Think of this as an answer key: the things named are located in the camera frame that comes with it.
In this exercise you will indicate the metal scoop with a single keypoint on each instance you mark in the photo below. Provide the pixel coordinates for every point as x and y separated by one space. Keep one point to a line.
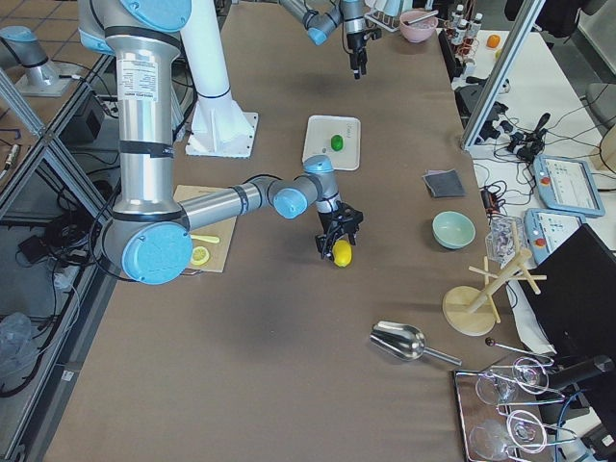
406 342

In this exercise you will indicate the grey folded cloth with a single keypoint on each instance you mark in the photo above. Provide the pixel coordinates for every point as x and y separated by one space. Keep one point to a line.
443 183

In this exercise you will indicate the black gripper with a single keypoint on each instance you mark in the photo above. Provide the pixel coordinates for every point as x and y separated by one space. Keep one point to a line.
328 222
355 42

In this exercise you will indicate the pink bowl with ice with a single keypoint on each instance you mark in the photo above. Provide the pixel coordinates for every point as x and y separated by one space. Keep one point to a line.
420 31

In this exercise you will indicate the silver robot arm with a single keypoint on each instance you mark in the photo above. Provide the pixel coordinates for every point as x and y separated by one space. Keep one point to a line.
320 26
149 233

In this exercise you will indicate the beige rabbit print tray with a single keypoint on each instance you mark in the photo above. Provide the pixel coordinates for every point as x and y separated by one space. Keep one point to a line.
320 129

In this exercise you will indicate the light green bowl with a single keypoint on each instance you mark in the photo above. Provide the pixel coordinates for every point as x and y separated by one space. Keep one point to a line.
453 230

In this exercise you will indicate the orange fruit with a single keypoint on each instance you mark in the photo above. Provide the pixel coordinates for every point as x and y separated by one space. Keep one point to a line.
493 41

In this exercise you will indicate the teach pendant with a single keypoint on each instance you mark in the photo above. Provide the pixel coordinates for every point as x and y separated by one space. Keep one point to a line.
546 230
567 185

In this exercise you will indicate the black monitor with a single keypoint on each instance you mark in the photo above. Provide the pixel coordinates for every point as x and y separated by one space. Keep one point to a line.
576 306

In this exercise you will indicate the yellow lemon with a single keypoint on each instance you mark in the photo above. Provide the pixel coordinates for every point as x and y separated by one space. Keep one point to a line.
342 253

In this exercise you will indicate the lower teach pendant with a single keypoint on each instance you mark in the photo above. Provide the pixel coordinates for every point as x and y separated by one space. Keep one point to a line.
546 230

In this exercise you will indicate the clear plastic container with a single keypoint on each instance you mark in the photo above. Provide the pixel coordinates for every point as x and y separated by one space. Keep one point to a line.
500 240

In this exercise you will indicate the metal tongs handle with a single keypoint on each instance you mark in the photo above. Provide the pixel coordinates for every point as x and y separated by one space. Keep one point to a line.
420 18

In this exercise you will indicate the green lime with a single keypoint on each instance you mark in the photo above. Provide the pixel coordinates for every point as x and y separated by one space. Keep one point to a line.
337 143

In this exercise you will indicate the wine glass rack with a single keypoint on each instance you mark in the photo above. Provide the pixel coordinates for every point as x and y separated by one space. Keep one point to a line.
499 410

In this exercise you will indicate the yellow plastic knife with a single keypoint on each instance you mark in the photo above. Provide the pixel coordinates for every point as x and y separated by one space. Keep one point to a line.
206 238

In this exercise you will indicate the copper bottle rack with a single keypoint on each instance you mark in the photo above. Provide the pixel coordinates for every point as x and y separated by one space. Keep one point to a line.
458 37

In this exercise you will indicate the wooden mug tree stand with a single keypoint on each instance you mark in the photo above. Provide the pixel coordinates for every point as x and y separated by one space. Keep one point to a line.
473 312

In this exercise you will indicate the lemon slice lower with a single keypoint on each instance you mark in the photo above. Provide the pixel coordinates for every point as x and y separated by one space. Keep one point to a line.
200 256

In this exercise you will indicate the upper teach pendant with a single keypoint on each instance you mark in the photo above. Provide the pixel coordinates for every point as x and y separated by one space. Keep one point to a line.
567 185

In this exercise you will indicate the bamboo cutting board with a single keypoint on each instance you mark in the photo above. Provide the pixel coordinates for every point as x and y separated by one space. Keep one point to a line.
224 229

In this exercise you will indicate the aluminium frame post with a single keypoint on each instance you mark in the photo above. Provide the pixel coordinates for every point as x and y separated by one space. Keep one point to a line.
516 38

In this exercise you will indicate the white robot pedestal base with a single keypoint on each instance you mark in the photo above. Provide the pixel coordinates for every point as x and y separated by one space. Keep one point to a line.
219 126

